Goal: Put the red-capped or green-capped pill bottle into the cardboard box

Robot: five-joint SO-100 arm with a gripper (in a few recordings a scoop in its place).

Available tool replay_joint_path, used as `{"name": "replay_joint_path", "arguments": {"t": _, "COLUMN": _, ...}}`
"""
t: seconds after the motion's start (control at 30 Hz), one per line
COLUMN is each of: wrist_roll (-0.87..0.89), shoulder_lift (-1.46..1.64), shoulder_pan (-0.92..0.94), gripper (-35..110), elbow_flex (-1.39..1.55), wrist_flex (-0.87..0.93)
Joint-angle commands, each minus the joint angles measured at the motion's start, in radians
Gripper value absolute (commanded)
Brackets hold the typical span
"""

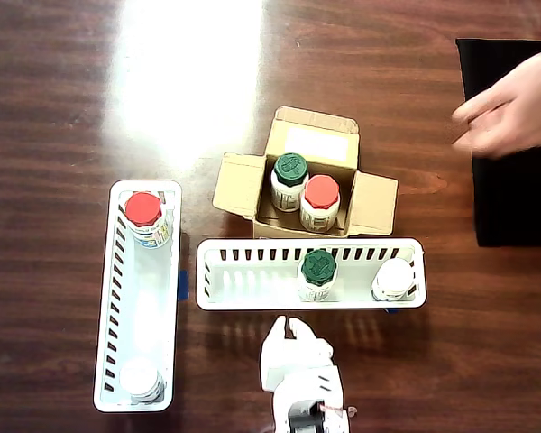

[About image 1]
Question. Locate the red-capped bottle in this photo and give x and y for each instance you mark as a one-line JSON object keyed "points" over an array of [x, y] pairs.
{"points": [[143, 209], [321, 193]]}

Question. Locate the cardboard box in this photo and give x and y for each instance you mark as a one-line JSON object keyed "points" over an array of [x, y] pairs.
{"points": [[239, 189]]}

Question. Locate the green-capped bottle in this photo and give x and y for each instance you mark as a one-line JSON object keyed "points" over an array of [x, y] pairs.
{"points": [[318, 267], [290, 169]]}

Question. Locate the white slotted plastic tray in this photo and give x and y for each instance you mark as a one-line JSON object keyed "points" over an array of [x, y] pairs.
{"points": [[140, 311], [252, 288]]}

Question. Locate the white-capped bottle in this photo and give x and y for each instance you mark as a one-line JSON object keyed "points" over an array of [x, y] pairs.
{"points": [[394, 276], [137, 378]]}

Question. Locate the person's bare hand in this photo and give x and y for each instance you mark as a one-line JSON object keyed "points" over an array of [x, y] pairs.
{"points": [[523, 108]]}

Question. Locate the blue tape strip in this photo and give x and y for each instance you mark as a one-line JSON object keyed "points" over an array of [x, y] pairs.
{"points": [[184, 285], [390, 310]]}

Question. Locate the black mat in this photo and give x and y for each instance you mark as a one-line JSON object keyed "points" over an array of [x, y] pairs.
{"points": [[514, 203]]}

